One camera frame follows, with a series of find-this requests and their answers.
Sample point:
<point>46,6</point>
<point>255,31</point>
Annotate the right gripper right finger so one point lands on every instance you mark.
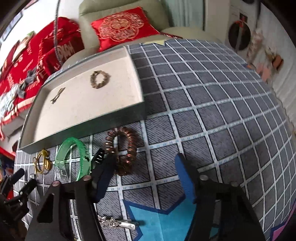
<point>188,176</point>

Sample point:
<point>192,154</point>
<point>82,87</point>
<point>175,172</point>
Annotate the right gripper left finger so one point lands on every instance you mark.
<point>102,170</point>

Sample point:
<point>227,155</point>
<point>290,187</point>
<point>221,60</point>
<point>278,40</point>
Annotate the silver rhinestone hair clip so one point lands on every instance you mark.
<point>117,223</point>

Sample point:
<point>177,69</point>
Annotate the brown braided hair band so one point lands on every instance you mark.
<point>99,79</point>

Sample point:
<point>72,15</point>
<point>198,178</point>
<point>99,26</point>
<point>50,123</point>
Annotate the grey jewelry tray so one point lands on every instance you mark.
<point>82,110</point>

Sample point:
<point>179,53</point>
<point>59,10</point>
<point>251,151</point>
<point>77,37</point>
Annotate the checked grey tablecloth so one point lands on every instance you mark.
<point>200,100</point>

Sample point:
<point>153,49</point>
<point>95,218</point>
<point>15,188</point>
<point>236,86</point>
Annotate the grey cloth on sofa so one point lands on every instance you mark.
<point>30,78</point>

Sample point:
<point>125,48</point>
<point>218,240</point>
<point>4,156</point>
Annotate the red blanket sofa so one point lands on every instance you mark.
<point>38,60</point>

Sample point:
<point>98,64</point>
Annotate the red embroidered cushion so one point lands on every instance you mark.
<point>122,27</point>

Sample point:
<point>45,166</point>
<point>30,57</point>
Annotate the flexible phone holder pole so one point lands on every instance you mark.
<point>55,30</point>

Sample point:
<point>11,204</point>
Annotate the white sheer curtain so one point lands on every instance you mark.
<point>272,54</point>

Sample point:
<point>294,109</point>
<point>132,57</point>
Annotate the beige armchair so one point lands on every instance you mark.
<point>90,11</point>

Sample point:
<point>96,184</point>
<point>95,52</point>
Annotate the teal curtain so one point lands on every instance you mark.
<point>185,13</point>

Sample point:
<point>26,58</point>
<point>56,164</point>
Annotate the lower washing machine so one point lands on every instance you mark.
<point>241,25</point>

